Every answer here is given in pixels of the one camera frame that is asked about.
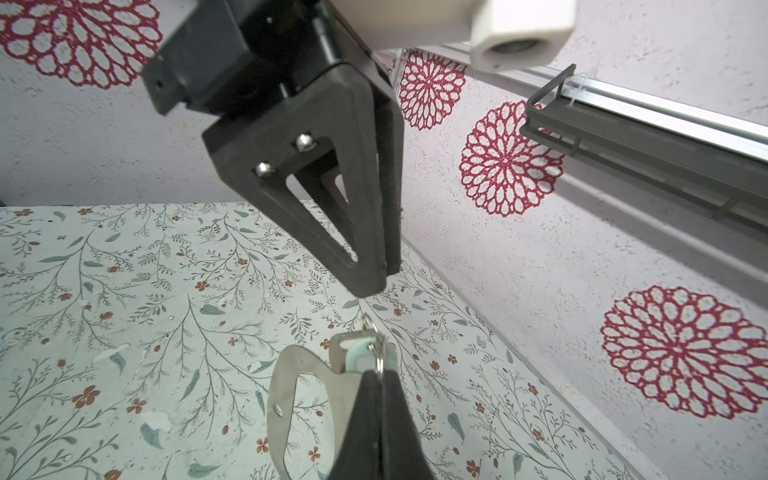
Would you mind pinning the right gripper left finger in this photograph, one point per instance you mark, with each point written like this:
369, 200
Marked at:
360, 455

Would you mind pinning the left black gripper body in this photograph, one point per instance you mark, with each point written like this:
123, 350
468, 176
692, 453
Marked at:
253, 58

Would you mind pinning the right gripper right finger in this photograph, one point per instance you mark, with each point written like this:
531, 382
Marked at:
401, 454

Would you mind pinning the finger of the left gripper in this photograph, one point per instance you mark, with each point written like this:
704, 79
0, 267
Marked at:
314, 164
389, 138

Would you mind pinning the silver metal key bottle opener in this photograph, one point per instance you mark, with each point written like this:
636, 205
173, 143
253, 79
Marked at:
309, 405

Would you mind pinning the pale mint key tag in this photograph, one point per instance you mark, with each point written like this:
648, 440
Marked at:
361, 357

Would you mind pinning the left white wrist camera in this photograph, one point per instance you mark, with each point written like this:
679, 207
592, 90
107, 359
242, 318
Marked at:
502, 35

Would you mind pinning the dark grey wall shelf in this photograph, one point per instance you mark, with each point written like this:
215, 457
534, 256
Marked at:
714, 162

